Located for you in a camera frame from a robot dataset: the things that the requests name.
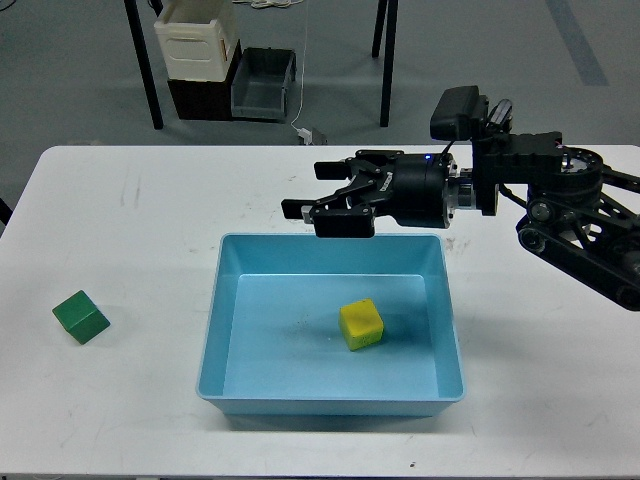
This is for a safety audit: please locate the black table leg right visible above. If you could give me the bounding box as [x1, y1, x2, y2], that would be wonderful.
[371, 0, 399, 128]

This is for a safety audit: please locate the blue plastic tray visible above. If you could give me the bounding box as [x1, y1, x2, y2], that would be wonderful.
[196, 233, 466, 417]

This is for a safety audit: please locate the yellow cube block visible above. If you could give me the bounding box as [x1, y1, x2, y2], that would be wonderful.
[338, 298, 384, 351]

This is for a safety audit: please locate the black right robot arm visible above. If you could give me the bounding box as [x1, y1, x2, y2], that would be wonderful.
[281, 86, 639, 311]

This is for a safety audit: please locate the green cube block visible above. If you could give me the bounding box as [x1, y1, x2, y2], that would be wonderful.
[52, 290, 111, 345]

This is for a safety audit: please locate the cream plastic crate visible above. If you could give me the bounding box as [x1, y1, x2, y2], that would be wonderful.
[154, 0, 239, 82]

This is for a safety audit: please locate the white power adapter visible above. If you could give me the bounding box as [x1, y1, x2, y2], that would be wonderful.
[297, 128, 313, 145]

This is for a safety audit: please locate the white hanging cable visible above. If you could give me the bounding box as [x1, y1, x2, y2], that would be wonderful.
[291, 0, 309, 132]

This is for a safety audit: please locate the dark grey storage bin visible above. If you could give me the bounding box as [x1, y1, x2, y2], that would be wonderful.
[231, 47, 296, 123]

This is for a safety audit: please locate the white coiled cable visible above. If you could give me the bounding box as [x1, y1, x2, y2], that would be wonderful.
[230, 0, 304, 11]

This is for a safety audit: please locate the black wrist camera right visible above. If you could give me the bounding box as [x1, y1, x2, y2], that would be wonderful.
[430, 86, 488, 141]

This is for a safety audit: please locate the black crate under cream crate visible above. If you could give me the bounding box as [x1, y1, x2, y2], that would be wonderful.
[167, 42, 242, 121]

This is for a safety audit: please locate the black table leg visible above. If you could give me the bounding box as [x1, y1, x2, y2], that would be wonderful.
[124, 0, 164, 130]
[371, 0, 399, 128]

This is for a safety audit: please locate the black table leg left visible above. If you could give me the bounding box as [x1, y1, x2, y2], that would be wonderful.
[124, 0, 164, 130]

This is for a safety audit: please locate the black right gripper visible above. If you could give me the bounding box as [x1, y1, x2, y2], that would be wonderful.
[281, 150, 453, 238]

